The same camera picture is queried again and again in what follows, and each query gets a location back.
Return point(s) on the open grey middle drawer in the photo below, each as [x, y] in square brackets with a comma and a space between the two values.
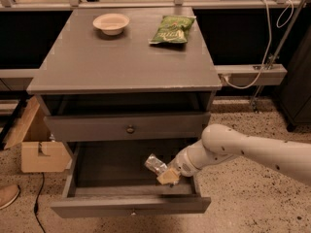
[110, 179]

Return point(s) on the tan round object on floor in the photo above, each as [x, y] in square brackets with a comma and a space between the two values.
[8, 194]

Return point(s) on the cardboard box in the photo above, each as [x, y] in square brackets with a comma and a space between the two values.
[39, 152]

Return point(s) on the green chip bag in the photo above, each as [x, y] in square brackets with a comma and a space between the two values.
[173, 30]

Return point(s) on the grey drawer cabinet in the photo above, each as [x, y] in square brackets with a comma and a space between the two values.
[87, 73]

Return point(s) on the closed grey top drawer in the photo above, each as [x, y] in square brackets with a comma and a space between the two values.
[113, 127]

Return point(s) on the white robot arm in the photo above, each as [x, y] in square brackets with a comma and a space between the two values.
[220, 143]

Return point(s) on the white paper bowl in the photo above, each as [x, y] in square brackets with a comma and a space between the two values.
[111, 24]

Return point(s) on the crushed silver redbull can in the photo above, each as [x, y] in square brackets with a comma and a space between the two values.
[155, 165]

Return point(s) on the round brass drawer knob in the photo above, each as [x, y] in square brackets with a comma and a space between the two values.
[130, 129]

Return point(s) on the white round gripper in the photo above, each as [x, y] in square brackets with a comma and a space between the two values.
[181, 164]

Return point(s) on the grey metal rail beam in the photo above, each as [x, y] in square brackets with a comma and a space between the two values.
[249, 75]

